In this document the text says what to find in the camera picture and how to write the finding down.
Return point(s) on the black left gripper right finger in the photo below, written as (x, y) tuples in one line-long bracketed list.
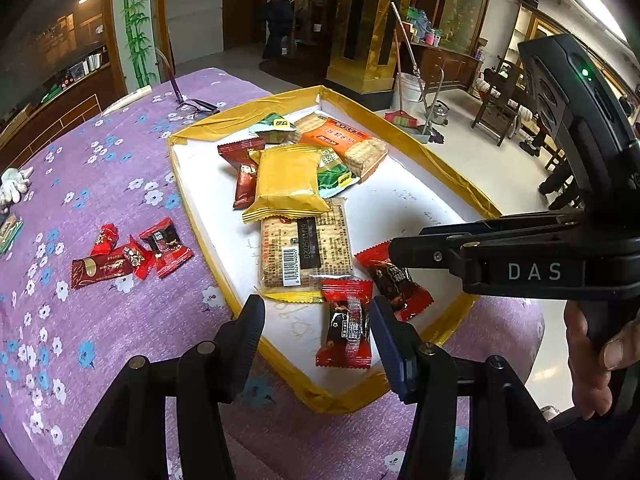
[(397, 344)]

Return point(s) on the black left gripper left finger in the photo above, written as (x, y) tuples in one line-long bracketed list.
[(236, 346)]

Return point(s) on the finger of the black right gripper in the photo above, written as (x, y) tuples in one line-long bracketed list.
[(438, 247)]

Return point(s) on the red black candy packet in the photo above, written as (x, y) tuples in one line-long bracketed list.
[(165, 244), (347, 343), (406, 298)]

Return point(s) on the beige barcode cracker package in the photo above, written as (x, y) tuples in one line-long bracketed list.
[(298, 255)]

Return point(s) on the orange cracker package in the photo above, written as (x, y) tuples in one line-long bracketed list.
[(359, 151)]

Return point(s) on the green pea snack packet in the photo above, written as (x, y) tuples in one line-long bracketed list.
[(333, 174)]

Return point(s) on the yellow snack packet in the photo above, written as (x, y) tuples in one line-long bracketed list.
[(287, 184)]

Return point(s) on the dark red jujube packet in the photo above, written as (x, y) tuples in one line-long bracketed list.
[(237, 154)]

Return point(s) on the right hand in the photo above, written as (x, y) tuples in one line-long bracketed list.
[(591, 370)]

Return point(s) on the broom and dustpan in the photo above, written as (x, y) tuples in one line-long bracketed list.
[(412, 111)]

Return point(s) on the yellow taped white tray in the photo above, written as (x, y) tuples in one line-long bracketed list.
[(412, 188)]

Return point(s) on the dark red long chocolate bar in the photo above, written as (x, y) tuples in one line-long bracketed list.
[(94, 269)]

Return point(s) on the green bordered booklet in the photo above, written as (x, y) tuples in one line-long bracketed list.
[(10, 227)]

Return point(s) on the wooden cabinet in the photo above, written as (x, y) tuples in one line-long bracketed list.
[(65, 61)]

